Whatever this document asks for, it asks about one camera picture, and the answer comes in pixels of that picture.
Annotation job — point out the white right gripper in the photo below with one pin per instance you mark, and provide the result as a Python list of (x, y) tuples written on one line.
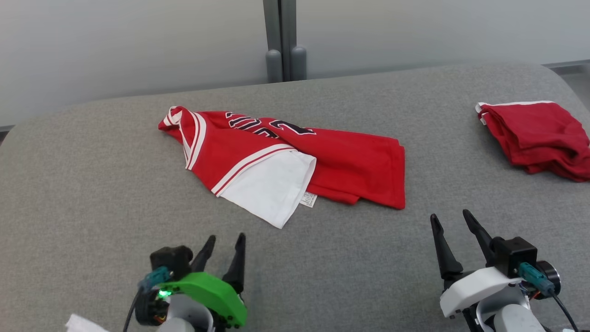
[(474, 288)]

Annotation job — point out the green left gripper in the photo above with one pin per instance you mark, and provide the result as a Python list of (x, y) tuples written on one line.
[(212, 295)]

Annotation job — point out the red shorts white side stripe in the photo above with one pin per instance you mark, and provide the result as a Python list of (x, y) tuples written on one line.
[(544, 133)]

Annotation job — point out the red basketball jersey black lettering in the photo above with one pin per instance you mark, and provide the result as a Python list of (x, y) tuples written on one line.
[(350, 161)]

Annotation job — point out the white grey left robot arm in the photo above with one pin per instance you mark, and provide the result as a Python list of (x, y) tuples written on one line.
[(186, 318)]

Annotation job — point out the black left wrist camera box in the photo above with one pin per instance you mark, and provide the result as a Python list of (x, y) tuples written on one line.
[(173, 258)]

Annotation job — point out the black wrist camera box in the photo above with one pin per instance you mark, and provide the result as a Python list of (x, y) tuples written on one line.
[(173, 258), (516, 253)]

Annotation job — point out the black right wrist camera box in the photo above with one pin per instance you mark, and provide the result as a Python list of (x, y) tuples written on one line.
[(516, 253)]

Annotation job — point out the grey double partition post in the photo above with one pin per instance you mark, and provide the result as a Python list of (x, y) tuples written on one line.
[(286, 37)]

